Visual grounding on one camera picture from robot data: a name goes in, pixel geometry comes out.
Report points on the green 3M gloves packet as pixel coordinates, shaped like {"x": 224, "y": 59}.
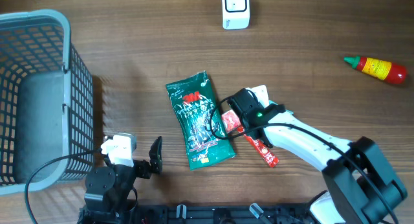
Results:
{"x": 193, "y": 101}

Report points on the white barcode scanner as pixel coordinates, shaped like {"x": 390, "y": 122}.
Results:
{"x": 236, "y": 14}

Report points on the small red patterned box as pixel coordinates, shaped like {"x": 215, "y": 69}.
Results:
{"x": 231, "y": 122}

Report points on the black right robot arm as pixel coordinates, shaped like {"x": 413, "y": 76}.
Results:
{"x": 362, "y": 186}

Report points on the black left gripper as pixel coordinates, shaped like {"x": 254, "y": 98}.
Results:
{"x": 145, "y": 169}

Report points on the grey plastic shopping basket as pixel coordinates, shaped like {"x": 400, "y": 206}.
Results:
{"x": 46, "y": 103}

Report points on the red stick sachet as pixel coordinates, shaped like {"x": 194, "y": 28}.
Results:
{"x": 264, "y": 152}

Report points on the red yellow sauce bottle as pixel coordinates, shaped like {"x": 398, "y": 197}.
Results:
{"x": 383, "y": 70}

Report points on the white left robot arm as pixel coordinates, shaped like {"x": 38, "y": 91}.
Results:
{"x": 108, "y": 187}

